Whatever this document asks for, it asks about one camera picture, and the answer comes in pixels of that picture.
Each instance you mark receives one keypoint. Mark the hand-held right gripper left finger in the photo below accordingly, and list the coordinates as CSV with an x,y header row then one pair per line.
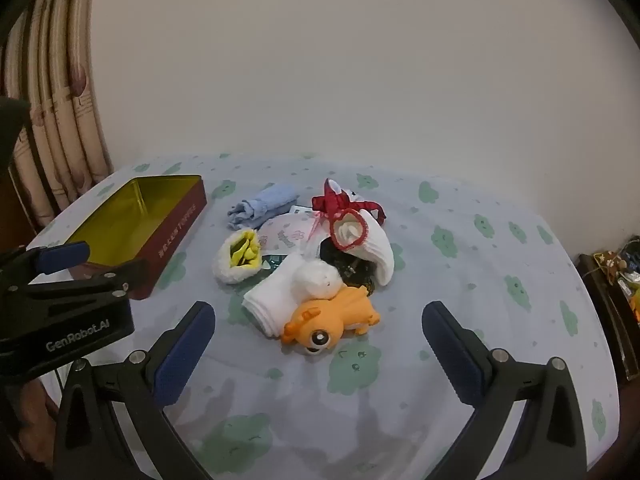
x,y
175,360

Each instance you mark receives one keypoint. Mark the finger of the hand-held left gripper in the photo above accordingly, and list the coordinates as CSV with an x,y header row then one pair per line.
x,y
100,277
62,255

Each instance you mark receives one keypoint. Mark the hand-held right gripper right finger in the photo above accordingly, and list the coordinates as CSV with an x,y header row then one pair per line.
x,y
452,355

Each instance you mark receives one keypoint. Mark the red tin box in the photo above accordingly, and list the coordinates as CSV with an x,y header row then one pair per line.
x,y
115,220

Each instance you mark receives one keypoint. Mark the white fuzzy sock yellow lining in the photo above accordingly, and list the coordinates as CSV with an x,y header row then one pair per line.
x,y
227,270

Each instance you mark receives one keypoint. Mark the white towel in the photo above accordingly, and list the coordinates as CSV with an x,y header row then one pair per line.
x,y
270,305

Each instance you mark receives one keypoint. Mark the orange plush toy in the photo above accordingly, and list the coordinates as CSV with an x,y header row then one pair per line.
x,y
345,310

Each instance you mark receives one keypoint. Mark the white sock with red trim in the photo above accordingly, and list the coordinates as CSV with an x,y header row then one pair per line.
x,y
375,250

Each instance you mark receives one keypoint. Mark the black fabric hair clip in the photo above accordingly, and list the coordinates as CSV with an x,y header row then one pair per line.
x,y
345,265

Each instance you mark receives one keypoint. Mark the white fluffy ball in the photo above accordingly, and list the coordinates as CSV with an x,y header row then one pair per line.
x,y
317,280

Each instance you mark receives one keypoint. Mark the wet wipes packet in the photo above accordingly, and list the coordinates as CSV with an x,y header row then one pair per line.
x,y
290,232

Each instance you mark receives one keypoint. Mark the blue small towel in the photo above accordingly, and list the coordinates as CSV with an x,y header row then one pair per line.
x,y
260,205

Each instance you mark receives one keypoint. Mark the red and white satin pouch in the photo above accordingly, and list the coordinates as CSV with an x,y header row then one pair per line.
x,y
330,202

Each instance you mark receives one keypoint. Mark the green cloud print tablecloth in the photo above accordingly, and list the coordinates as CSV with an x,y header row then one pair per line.
x,y
450,285

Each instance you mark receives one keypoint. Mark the beige patterned curtain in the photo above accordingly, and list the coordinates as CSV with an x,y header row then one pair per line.
x,y
60,110

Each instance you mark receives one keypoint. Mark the dark wooden cabinet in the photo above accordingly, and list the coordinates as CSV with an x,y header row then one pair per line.
x,y
600,300

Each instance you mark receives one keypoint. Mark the brown floral pouch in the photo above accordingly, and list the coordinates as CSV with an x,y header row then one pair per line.
x,y
611,261

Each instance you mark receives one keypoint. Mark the yellow netted item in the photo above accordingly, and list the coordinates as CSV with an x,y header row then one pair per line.
x,y
635,302

